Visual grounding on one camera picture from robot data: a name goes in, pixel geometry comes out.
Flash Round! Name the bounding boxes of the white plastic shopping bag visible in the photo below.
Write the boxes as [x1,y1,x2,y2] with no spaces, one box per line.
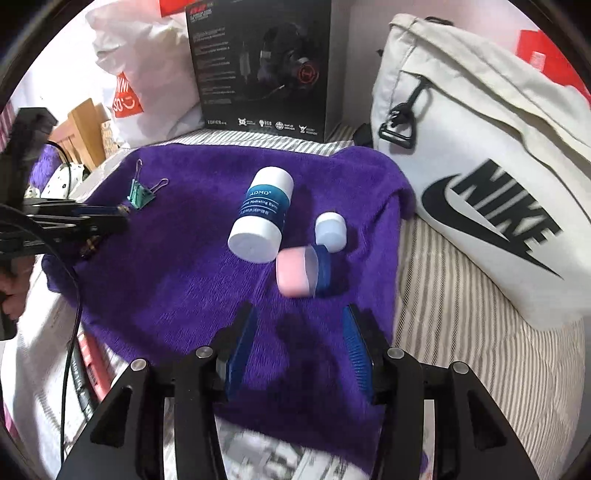
[90,0,204,148]

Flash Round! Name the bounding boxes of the patterned book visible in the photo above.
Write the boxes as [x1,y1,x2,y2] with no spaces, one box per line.
[99,119,122,151]

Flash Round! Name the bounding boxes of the wooden rack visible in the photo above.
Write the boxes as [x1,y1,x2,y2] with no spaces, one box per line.
[48,98,112,171]

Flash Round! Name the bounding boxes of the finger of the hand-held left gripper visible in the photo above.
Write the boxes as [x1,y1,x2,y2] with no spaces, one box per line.
[46,215,131,254]
[25,199,130,217]

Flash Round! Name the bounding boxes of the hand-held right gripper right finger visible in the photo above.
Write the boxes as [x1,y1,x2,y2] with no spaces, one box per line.
[342,305,541,480]

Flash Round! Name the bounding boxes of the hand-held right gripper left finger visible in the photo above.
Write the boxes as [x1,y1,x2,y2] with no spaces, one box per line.
[55,302,259,480]

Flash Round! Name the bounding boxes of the newspaper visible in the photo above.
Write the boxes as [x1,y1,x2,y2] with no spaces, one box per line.
[60,318,393,480]

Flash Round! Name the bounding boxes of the purple towel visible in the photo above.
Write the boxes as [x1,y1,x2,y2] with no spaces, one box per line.
[41,142,416,476]

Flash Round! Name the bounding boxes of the white dotted cloth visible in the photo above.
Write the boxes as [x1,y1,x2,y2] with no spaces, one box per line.
[44,161,93,198]

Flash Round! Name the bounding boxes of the black headphone box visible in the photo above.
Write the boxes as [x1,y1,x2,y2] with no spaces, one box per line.
[185,0,334,144]

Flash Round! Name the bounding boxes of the person's left hand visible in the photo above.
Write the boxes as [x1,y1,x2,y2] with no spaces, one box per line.
[0,256,37,319]

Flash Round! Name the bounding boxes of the white Nike bag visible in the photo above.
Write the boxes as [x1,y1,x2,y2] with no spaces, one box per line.
[372,14,591,330]

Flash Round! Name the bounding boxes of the red paper bag white handles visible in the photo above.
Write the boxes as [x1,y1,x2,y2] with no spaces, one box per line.
[517,30,591,100]

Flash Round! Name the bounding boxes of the pink jar clear lid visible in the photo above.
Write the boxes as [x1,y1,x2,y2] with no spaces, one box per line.
[276,244,332,298]

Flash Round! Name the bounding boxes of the blue white balm bottle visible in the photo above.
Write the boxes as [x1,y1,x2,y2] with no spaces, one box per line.
[228,167,295,264]

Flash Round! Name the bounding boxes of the small white jar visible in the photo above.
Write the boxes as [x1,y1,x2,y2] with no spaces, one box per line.
[315,211,347,254]

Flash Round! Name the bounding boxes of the green binder clip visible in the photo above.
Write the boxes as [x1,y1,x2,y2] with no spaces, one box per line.
[128,159,170,212]

